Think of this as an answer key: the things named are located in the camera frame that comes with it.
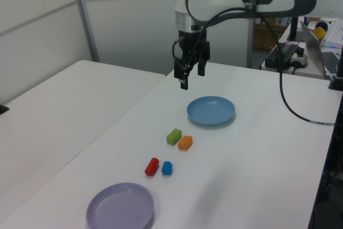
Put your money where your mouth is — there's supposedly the black monitor stand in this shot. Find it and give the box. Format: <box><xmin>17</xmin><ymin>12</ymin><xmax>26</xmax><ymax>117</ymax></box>
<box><xmin>286</xmin><ymin>16</ymin><xmax>305</xmax><ymax>42</ymax></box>

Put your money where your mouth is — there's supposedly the purple plate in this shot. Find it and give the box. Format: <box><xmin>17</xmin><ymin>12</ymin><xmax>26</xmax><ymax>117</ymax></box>
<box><xmin>85</xmin><ymin>182</ymin><xmax>155</xmax><ymax>229</ymax></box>

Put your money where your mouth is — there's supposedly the cardboard box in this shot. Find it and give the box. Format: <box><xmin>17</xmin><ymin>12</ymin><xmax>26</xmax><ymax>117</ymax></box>
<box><xmin>253</xmin><ymin>17</ymin><xmax>292</xmax><ymax>51</ymax></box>

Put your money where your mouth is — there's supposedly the silver laptop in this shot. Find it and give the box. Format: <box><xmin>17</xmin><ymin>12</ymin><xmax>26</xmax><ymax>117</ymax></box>
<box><xmin>300</xmin><ymin>19</ymin><xmax>343</xmax><ymax>77</ymax></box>

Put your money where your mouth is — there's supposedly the blue plate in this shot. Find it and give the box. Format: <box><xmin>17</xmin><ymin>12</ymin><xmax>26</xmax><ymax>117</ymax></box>
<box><xmin>186</xmin><ymin>95</ymin><xmax>237</xmax><ymax>127</ymax></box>

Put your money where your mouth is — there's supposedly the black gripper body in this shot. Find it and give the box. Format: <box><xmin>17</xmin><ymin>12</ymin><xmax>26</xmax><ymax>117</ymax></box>
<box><xmin>178</xmin><ymin>28</ymin><xmax>208</xmax><ymax>63</ymax></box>

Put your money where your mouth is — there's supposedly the black mount pole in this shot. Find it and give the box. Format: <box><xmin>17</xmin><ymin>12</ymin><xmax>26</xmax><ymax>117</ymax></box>
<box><xmin>328</xmin><ymin>43</ymin><xmax>343</xmax><ymax>91</ymax></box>

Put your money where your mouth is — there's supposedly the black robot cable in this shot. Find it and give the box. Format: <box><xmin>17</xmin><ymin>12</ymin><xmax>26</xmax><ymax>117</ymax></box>
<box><xmin>173</xmin><ymin>8</ymin><xmax>335</xmax><ymax>127</ymax></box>

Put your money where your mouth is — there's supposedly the white plug adapter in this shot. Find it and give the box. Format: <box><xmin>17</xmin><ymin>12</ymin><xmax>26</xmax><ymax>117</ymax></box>
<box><xmin>289</xmin><ymin>49</ymin><xmax>308</xmax><ymax>69</ymax></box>

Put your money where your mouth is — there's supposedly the white keyboard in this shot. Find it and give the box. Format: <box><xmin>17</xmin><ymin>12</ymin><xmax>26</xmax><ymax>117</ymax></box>
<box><xmin>323</xmin><ymin>19</ymin><xmax>343</xmax><ymax>49</ymax></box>

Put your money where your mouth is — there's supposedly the grey partition post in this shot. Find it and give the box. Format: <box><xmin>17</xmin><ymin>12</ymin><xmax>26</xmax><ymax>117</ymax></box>
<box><xmin>71</xmin><ymin>0</ymin><xmax>100</xmax><ymax>63</ymax></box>

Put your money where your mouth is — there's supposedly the green block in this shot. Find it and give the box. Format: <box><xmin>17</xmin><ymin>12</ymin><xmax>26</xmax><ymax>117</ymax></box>
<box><xmin>166</xmin><ymin>128</ymin><xmax>182</xmax><ymax>145</ymax></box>

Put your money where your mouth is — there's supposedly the black power box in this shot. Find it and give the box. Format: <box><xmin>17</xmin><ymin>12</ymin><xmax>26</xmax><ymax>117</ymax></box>
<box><xmin>269</xmin><ymin>43</ymin><xmax>299</xmax><ymax>63</ymax></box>

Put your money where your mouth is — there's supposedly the orange block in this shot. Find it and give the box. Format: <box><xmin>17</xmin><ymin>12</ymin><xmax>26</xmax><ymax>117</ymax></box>
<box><xmin>177</xmin><ymin>135</ymin><xmax>193</xmax><ymax>151</ymax></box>

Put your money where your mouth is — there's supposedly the red block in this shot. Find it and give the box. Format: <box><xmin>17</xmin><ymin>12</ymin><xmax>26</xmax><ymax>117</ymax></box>
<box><xmin>144</xmin><ymin>157</ymin><xmax>160</xmax><ymax>176</ymax></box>

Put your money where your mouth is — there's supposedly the yellow ball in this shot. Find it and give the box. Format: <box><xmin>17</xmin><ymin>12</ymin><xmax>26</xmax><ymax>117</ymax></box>
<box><xmin>314</xmin><ymin>26</ymin><xmax>326</xmax><ymax>41</ymax></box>

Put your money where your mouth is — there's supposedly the blue block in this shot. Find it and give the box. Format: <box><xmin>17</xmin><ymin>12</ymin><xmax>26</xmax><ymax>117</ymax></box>
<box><xmin>161</xmin><ymin>160</ymin><xmax>174</xmax><ymax>176</ymax></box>

